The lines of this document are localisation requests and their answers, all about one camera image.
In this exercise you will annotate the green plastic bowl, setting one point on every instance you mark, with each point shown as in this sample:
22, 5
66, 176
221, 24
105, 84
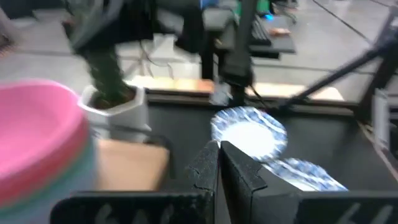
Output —
82, 166

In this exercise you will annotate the large crumpled blue-print paper bowl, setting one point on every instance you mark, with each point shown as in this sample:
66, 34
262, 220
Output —
308, 177

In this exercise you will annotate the wooden shelf with black frame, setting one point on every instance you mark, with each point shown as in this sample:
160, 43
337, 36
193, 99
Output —
130, 165

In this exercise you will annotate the black metal frame strut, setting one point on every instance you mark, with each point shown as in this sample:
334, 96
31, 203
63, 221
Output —
342, 70

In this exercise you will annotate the white plant pot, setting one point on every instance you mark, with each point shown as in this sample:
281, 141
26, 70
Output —
127, 118

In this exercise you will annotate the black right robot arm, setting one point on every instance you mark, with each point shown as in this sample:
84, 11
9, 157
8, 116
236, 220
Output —
237, 62

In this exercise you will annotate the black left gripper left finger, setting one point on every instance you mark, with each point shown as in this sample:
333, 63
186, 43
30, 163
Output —
140, 208

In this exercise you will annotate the blue-print white paper bowl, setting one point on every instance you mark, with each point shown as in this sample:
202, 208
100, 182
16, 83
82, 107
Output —
248, 137

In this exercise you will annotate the coral pink plastic bowl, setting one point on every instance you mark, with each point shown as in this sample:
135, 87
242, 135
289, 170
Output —
34, 124

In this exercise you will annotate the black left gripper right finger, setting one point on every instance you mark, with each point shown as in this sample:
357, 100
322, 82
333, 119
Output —
264, 205

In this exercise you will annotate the black keyboard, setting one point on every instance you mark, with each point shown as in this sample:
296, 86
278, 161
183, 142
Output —
260, 31

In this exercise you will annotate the tall green cactus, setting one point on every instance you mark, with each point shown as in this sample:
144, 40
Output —
107, 74

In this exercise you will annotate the black background desk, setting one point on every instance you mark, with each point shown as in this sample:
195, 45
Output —
276, 46

